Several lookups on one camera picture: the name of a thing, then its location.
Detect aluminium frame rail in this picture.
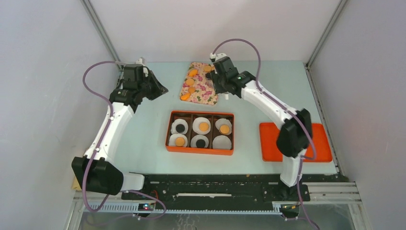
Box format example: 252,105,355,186
87,182,361,214

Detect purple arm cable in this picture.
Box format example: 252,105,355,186
81,60,167,220
212,38,319,229

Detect orange box lid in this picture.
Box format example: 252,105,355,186
259,123,333,162

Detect floral pink serving tray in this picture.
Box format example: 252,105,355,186
180,62,218,105

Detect orange compartment cookie box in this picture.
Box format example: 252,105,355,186
165,111,235,156

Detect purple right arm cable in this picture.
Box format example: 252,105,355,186
212,38,319,229

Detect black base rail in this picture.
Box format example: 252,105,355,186
141,174,310,211

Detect round tan biscuit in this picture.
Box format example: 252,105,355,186
203,65,212,73
219,125,230,135
175,137,186,147
199,122,210,132
185,78,195,86

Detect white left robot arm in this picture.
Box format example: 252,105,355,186
71,61,168,200

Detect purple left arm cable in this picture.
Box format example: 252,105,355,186
81,60,167,220

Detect orange fish-shaped cookie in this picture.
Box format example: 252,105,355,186
180,93,191,101
188,69,199,77

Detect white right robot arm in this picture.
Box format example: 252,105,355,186
210,53,314,200

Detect yellow cloth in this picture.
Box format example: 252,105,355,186
71,177,82,191

